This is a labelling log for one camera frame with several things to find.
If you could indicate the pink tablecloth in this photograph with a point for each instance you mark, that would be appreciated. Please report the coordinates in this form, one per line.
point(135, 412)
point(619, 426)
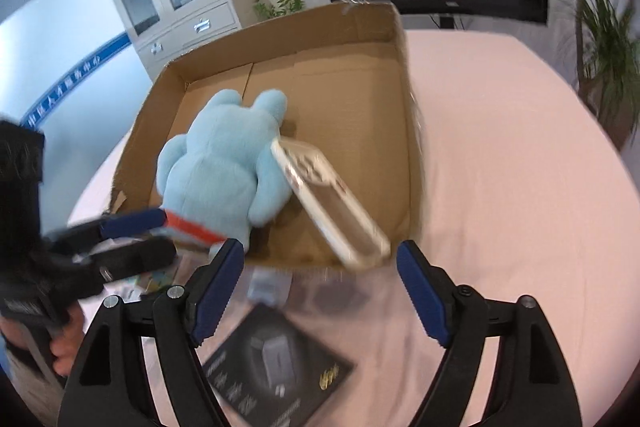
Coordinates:
point(500, 157)

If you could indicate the light blue plush toy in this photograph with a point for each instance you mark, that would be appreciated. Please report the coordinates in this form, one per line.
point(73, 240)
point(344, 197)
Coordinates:
point(220, 157)

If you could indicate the white handheld game console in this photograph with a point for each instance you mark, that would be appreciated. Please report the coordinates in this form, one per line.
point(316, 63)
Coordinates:
point(325, 202)

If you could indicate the black printed booklet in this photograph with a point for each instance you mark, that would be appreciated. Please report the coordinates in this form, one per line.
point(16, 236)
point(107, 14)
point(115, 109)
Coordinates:
point(300, 387)

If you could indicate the clear plastic packet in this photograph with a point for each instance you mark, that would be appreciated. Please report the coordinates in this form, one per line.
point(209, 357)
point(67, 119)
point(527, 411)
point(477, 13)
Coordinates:
point(270, 287)

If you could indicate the colourful small card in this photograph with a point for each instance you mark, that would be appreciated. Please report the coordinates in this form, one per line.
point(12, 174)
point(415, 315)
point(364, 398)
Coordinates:
point(150, 282)

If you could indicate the blue wall sign strip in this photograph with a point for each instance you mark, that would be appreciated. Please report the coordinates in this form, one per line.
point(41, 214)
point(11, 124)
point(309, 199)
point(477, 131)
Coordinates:
point(80, 77)

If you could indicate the brown cardboard box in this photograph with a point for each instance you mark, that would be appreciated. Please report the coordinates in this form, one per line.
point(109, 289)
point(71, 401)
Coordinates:
point(340, 107)

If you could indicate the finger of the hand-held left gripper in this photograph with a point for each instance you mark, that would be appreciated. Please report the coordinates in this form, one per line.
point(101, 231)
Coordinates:
point(135, 221)
point(140, 256)

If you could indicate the tall spiky-leaf potted plant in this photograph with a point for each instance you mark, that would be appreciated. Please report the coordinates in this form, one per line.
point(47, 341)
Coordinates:
point(605, 47)

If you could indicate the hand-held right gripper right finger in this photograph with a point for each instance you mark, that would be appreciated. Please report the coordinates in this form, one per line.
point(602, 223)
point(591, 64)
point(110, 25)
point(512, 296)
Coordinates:
point(420, 292)

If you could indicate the person's left hand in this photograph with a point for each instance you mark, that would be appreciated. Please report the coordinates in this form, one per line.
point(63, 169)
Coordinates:
point(62, 347)

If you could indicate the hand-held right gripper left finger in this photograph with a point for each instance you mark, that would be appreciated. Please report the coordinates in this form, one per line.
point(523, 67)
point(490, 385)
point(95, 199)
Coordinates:
point(220, 292)

